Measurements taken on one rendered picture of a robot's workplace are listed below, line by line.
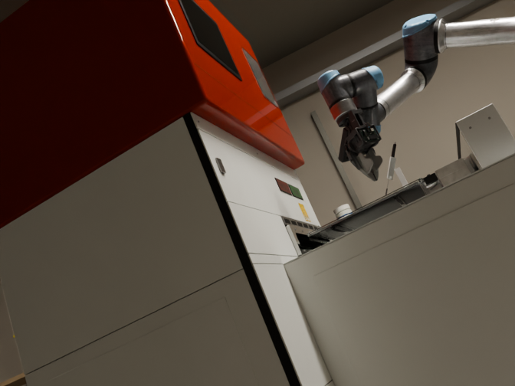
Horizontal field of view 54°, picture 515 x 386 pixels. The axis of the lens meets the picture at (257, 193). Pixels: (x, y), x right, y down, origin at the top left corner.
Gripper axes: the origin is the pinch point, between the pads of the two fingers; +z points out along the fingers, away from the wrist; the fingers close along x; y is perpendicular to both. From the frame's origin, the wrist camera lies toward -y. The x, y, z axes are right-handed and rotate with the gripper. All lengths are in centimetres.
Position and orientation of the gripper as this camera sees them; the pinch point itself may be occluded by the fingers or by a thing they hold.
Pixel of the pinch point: (372, 178)
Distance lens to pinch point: 154.2
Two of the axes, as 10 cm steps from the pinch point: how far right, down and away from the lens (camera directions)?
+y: 3.2, -4.1, -8.5
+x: 8.7, -2.3, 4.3
